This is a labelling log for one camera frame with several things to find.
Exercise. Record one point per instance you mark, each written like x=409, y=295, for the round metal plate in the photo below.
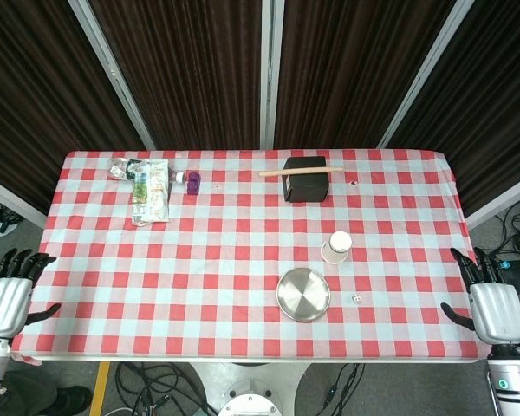
x=303, y=295

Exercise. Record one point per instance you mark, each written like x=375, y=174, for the white paper cup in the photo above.
x=336, y=249

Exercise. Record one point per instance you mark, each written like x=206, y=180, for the clear plastic bottle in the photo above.
x=119, y=170

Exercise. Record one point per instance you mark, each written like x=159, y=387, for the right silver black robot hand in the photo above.
x=496, y=310

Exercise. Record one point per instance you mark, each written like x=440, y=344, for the yellow floor tape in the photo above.
x=99, y=390

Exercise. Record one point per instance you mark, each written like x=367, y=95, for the dark brown partition panel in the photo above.
x=190, y=73
x=494, y=95
x=346, y=73
x=34, y=95

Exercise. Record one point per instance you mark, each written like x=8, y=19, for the black cardboard box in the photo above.
x=307, y=188

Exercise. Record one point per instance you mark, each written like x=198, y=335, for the crumpled snack bag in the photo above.
x=151, y=195

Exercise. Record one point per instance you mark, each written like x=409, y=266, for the purple toy building block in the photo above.
x=193, y=184

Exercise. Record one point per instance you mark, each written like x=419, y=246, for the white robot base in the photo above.
x=249, y=390

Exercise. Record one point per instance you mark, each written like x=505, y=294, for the small white die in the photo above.
x=356, y=298

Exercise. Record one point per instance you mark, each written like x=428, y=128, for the black shoe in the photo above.
x=73, y=398

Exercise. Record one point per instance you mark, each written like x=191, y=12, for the wooden drumstick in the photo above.
x=294, y=171

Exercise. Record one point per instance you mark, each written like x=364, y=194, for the black power strip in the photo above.
x=518, y=263

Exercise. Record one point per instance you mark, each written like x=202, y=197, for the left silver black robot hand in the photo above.
x=4, y=303

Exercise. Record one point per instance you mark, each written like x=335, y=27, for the red white checked tablecloth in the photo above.
x=177, y=268

